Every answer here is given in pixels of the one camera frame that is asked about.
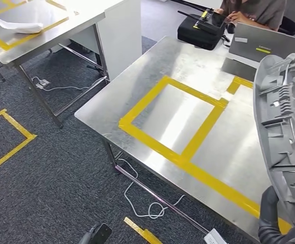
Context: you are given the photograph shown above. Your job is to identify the black radio with antennas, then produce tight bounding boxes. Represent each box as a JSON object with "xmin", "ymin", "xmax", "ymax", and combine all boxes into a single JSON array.
[{"xmin": 177, "ymin": 8, "xmax": 227, "ymax": 36}]

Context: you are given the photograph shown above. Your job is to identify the white plastic trim part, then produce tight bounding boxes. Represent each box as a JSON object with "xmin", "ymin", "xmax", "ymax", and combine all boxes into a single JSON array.
[{"xmin": 0, "ymin": 17, "xmax": 44, "ymax": 35}]

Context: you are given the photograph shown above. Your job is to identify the steel table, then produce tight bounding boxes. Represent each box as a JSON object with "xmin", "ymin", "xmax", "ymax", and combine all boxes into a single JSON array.
[{"xmin": 0, "ymin": 0, "xmax": 110, "ymax": 129}]

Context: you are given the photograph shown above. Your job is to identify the yellow floor tape square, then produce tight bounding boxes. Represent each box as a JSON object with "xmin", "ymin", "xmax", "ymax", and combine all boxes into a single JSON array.
[
  {"xmin": 124, "ymin": 217, "xmax": 163, "ymax": 244},
  {"xmin": 0, "ymin": 108, "xmax": 37, "ymax": 178}
]

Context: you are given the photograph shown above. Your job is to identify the black carrying case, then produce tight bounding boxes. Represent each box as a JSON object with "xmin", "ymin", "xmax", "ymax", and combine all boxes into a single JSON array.
[{"xmin": 177, "ymin": 15, "xmax": 225, "ymax": 51}]

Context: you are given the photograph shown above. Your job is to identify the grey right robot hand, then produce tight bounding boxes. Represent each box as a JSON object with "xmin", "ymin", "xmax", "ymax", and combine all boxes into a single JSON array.
[{"xmin": 258, "ymin": 165, "xmax": 295, "ymax": 244}]

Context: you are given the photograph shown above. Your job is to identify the white cable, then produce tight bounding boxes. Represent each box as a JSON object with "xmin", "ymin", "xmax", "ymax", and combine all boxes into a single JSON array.
[
  {"xmin": 32, "ymin": 76, "xmax": 108, "ymax": 92},
  {"xmin": 117, "ymin": 158, "xmax": 186, "ymax": 220}
]

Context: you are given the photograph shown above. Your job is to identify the white cabinet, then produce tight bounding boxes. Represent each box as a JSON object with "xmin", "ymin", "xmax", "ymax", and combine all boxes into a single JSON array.
[{"xmin": 68, "ymin": 0, "xmax": 142, "ymax": 81}]

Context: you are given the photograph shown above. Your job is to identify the steel workbench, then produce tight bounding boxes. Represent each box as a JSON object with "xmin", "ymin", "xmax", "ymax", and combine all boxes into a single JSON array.
[{"xmin": 74, "ymin": 36, "xmax": 295, "ymax": 244}]

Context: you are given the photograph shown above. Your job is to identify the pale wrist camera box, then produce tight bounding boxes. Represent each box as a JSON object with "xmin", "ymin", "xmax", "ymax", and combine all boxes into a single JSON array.
[{"xmin": 203, "ymin": 229, "xmax": 228, "ymax": 244}]

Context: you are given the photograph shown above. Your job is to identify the grey plastic wheel hubcap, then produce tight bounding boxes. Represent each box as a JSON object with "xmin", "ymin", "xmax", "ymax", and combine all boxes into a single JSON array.
[{"xmin": 253, "ymin": 50, "xmax": 295, "ymax": 226}]

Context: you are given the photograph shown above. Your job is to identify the yellow tape frame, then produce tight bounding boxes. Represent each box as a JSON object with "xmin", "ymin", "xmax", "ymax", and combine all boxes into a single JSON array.
[
  {"xmin": 118, "ymin": 75, "xmax": 293, "ymax": 235},
  {"xmin": 0, "ymin": 0, "xmax": 70, "ymax": 51}
]

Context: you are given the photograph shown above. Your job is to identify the grey laptop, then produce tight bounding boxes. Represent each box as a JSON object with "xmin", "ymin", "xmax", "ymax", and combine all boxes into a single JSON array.
[{"xmin": 228, "ymin": 22, "xmax": 295, "ymax": 63}]

